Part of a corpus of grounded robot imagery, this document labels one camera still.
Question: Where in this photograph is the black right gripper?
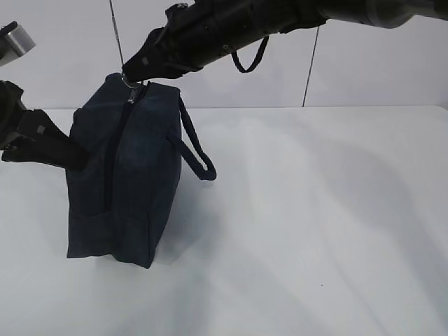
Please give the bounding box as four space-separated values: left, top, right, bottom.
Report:
122 1 326 82

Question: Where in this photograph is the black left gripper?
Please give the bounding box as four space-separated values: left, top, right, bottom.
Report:
1 80 90 171

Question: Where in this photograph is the silver zipper pull ring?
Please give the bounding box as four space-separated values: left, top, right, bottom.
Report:
120 66 148 105

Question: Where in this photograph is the dark blue lunch bag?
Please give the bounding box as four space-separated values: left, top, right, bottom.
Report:
66 73 217 268

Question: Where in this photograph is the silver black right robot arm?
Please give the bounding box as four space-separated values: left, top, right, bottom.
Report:
122 0 447 82

